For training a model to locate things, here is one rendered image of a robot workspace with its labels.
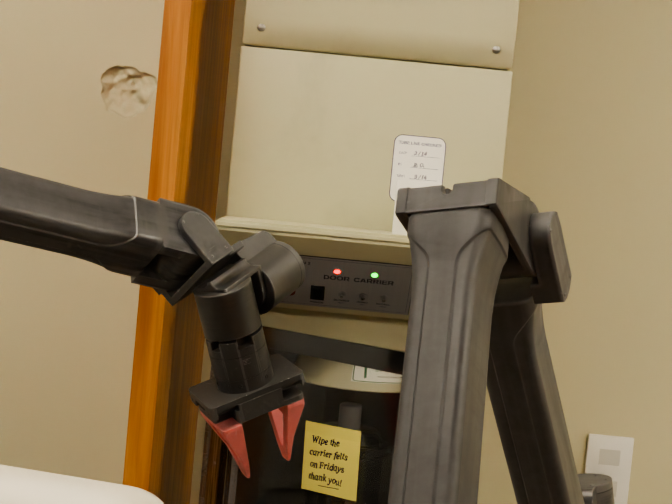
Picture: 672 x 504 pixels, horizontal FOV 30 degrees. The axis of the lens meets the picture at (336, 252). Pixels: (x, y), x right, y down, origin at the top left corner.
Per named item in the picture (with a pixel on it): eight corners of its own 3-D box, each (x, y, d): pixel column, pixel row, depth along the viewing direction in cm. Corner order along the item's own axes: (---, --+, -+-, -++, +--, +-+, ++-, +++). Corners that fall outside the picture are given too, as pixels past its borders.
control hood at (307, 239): (216, 299, 148) (223, 215, 148) (489, 325, 148) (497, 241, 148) (205, 309, 137) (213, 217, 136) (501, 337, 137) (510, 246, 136)
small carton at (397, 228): (393, 232, 145) (398, 180, 144) (436, 236, 144) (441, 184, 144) (391, 233, 140) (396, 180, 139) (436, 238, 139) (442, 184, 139)
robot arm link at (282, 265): (132, 266, 123) (174, 219, 118) (201, 223, 132) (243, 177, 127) (211, 359, 123) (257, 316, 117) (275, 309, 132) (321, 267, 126)
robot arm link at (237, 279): (178, 285, 120) (226, 287, 116) (220, 257, 125) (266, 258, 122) (195, 350, 122) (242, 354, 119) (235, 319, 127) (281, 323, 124)
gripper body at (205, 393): (191, 404, 126) (173, 338, 123) (281, 368, 129) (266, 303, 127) (214, 426, 120) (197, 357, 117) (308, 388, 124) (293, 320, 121)
